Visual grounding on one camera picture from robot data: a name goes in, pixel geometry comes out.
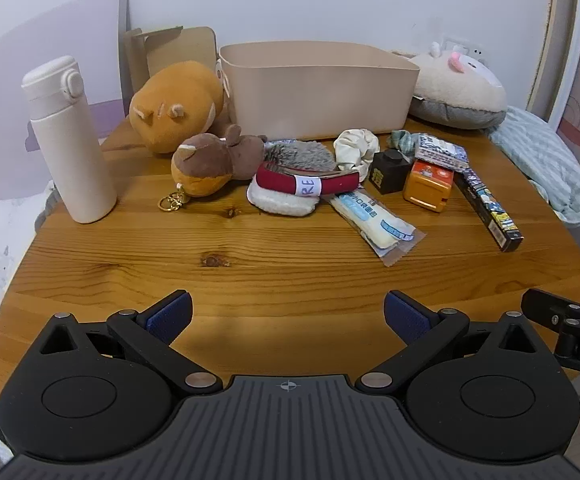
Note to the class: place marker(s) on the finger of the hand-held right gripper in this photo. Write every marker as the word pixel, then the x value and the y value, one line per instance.
pixel 549 305

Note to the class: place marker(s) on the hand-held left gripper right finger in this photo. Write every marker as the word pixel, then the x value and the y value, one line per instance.
pixel 407 316

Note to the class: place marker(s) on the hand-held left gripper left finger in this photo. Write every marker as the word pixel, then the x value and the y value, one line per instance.
pixel 170 316

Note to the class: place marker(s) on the orange bottle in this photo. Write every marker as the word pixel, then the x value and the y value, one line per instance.
pixel 427 187

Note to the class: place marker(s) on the black cube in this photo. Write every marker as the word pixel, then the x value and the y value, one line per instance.
pixel 387 175

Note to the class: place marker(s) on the beige plastic container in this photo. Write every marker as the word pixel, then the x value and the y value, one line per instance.
pixel 320 95

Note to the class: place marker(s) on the clear wrapped white packet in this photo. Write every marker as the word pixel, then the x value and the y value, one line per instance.
pixel 374 227

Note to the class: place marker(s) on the long black printed box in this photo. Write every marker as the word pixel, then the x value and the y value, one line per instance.
pixel 492 212

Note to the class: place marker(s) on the light green striped blanket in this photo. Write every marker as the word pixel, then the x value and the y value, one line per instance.
pixel 544 165

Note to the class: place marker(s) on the white fluffy pad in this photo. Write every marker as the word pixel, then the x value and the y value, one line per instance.
pixel 280 202

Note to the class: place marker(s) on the blue white patterned packet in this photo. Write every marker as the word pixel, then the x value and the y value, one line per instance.
pixel 439 152

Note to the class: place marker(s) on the cream scrunchie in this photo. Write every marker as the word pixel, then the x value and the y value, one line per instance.
pixel 354 152

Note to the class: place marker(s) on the green checked cloth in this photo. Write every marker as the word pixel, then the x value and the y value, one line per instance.
pixel 402 141

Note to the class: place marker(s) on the white thermos bottle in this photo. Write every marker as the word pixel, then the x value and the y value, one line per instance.
pixel 77 160

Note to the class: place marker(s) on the grey furry plush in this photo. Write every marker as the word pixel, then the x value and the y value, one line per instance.
pixel 300 154

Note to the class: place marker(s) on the orange hamster plush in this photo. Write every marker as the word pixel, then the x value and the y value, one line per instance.
pixel 180 105

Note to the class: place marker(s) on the cream sheep plush pillow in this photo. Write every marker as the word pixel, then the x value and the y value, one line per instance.
pixel 459 87

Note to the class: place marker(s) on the brown cardboard box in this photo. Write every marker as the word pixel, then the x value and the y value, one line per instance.
pixel 180 45

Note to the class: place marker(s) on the pale lilac board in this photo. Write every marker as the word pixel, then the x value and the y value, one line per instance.
pixel 45 35

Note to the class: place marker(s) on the white curved frame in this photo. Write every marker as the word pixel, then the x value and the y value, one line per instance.
pixel 567 60

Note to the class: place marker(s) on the white wall socket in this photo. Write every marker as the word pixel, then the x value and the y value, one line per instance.
pixel 462 50

